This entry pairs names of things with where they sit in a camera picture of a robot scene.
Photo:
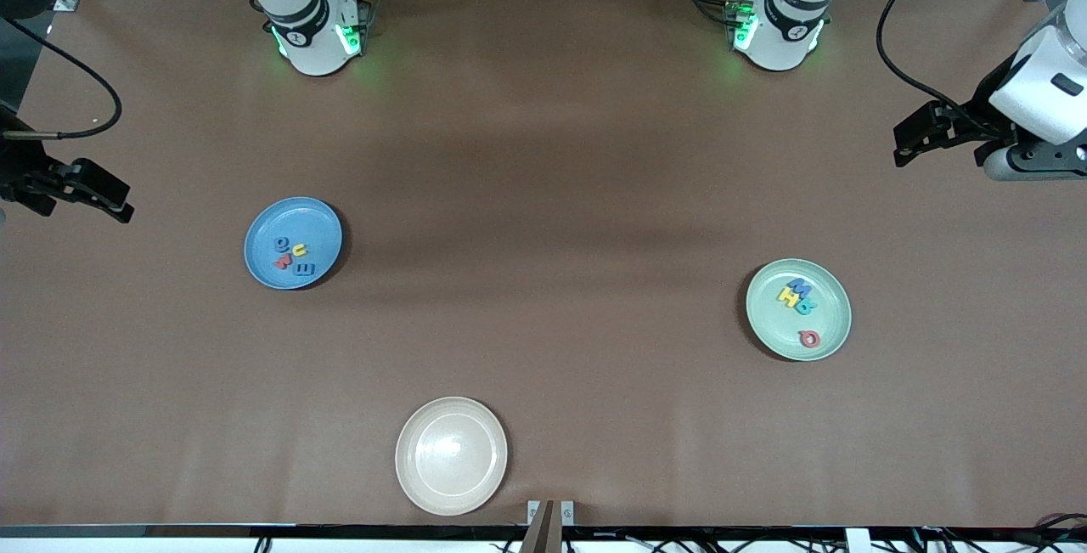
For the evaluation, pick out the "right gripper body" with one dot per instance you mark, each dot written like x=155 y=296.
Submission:
x=19 y=172

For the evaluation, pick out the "blue foam letter M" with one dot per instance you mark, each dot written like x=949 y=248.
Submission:
x=802 y=285

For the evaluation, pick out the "teal foam letter R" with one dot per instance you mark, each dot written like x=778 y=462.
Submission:
x=807 y=308

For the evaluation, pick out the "yellow foam letter H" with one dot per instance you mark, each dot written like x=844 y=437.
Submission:
x=790 y=298

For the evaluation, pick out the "red lowercase letter w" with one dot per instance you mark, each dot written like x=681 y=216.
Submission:
x=283 y=262

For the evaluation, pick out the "blue lowercase letter m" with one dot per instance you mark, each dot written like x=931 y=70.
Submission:
x=302 y=269

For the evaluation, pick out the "red foam letter Q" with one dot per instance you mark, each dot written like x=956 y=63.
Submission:
x=807 y=339

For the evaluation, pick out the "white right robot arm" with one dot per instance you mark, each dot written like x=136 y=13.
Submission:
x=306 y=26

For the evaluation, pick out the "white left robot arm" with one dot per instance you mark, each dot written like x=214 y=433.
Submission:
x=781 y=26

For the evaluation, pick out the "blue plate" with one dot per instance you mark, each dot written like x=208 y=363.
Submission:
x=318 y=226

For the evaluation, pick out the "mint green plate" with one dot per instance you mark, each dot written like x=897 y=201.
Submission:
x=815 y=349

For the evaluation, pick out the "beige plate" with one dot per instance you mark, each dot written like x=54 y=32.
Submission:
x=450 y=455

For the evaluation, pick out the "table edge rail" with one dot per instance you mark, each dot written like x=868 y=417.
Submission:
x=170 y=546

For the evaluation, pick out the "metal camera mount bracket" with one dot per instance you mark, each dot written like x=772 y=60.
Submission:
x=550 y=527

